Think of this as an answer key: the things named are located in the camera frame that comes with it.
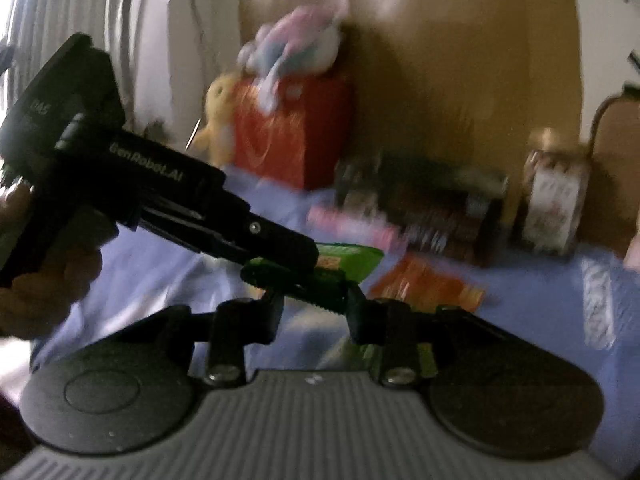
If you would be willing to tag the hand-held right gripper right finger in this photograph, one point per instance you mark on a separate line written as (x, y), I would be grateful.
(370, 321)

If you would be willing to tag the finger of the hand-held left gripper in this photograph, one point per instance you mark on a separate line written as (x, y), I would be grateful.
(280, 247)

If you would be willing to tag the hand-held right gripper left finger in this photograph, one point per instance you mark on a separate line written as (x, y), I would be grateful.
(250, 317)

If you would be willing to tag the green snack packet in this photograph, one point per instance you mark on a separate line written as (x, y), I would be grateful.
(350, 262)

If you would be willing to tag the orange snack packet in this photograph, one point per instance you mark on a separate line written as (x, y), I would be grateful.
(430, 282)

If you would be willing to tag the small pink snack packet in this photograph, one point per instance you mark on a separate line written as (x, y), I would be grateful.
(350, 225)

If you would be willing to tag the black box with sheep print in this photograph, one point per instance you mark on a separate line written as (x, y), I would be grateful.
(425, 200)

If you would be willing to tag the person's left hand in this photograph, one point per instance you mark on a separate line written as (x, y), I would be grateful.
(45, 290)

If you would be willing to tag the red gift bag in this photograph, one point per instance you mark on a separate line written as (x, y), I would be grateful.
(295, 130)

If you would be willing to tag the yellow duck plush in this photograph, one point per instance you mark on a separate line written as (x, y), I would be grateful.
(217, 120)

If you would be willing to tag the light curtain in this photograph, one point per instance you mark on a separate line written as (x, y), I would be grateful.
(100, 5)

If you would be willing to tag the blue printed bed sheet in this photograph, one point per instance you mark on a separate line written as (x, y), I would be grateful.
(550, 320)

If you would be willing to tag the pastel plush toy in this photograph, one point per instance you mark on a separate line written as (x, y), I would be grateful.
(295, 45)

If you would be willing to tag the clear nut jar gold lid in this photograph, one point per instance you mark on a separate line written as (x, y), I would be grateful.
(552, 200)

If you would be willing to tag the brown cardboard sheet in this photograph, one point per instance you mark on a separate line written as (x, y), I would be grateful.
(450, 60)

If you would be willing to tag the brown chair back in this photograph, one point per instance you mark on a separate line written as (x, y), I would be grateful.
(617, 150)

